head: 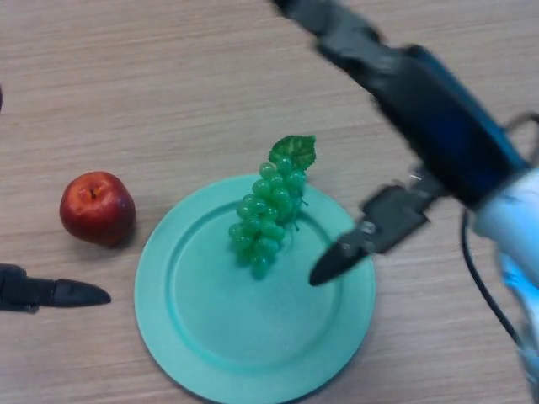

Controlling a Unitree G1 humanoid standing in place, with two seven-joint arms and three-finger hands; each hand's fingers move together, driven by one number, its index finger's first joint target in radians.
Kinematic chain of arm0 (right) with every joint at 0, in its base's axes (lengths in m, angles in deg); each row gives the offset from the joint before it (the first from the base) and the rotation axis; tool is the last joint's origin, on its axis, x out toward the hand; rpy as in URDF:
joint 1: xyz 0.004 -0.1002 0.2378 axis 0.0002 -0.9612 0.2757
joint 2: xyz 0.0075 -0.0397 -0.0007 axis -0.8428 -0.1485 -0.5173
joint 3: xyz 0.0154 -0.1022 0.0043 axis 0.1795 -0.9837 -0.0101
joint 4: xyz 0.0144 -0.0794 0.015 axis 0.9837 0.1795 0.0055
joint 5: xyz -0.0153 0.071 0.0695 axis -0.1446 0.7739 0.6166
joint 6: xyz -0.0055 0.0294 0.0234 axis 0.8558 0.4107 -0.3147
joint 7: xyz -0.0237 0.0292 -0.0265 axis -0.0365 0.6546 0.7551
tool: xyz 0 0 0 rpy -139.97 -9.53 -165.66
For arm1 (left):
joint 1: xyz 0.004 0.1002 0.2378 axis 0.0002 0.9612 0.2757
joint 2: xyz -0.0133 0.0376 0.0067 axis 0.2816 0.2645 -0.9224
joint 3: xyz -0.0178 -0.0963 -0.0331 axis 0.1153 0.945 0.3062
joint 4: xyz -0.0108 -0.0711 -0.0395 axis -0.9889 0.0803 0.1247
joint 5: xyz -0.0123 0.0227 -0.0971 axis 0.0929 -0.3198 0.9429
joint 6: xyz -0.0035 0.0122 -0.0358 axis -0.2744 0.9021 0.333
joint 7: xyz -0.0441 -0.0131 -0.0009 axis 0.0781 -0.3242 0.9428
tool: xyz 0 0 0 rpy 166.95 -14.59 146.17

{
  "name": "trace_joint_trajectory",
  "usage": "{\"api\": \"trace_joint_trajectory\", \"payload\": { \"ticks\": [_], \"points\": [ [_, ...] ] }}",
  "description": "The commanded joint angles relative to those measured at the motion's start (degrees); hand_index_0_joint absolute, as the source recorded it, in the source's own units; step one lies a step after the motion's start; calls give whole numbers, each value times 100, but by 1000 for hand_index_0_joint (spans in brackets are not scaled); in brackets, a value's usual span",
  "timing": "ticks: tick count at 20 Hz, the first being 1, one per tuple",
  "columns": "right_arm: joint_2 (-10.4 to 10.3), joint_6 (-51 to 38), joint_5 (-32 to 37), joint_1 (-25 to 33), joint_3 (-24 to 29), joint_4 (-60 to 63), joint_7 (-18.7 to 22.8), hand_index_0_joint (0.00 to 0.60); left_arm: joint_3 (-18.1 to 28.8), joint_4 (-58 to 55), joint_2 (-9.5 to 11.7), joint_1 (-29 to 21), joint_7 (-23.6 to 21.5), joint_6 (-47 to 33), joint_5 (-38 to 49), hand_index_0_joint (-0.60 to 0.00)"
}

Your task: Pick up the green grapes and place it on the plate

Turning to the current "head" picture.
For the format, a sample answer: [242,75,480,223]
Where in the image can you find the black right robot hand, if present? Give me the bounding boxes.
[269,0,531,288]

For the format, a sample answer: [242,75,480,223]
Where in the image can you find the red apple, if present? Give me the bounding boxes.
[59,170,137,248]

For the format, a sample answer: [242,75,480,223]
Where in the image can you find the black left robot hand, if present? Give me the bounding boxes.
[0,83,112,313]

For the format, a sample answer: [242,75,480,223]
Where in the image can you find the green grapes bunch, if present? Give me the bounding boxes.
[228,134,318,281]

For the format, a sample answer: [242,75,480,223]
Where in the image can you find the teal round plate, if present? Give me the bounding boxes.
[134,174,376,404]

